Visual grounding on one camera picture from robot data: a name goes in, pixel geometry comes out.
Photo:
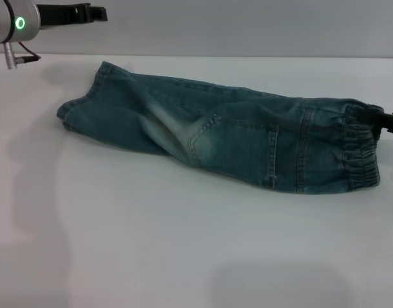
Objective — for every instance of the blue denim shorts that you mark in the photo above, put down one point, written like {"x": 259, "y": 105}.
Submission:
{"x": 235, "y": 138}

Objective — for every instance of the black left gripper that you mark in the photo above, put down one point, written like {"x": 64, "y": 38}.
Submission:
{"x": 63, "y": 16}

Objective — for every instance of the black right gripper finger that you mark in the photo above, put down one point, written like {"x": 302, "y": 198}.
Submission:
{"x": 373, "y": 118}

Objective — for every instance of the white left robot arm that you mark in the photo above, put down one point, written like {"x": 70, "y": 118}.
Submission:
{"x": 10, "y": 20}

